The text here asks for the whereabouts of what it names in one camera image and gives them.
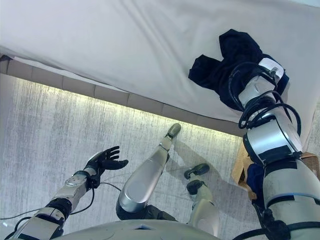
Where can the dark right robot hand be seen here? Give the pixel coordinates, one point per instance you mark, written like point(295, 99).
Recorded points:
point(271, 67)

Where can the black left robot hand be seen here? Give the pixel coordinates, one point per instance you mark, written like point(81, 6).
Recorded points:
point(105, 162)

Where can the black garment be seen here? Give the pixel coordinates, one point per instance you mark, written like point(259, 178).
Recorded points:
point(220, 70)

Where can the blue garment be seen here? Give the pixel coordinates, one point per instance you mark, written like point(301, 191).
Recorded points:
point(255, 177)

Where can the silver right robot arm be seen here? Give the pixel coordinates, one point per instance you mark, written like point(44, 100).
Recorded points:
point(275, 140)

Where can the brown woven basket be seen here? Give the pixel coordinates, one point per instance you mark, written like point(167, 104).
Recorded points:
point(240, 165)

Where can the grey bed cover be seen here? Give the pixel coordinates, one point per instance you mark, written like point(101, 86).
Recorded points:
point(112, 45)

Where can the silver left robot leg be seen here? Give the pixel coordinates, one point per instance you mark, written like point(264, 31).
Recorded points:
point(145, 175)

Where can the silver robot leg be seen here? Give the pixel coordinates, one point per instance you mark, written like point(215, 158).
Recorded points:
point(145, 175)
point(202, 205)

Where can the grey robot torso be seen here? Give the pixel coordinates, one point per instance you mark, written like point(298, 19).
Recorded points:
point(150, 231)

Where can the silver right robot leg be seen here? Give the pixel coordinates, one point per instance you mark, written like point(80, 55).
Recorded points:
point(202, 205)

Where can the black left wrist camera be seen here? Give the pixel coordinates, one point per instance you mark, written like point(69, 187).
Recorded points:
point(94, 181)

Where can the brown padded bed frame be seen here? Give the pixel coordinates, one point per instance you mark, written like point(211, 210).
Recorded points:
point(112, 93)

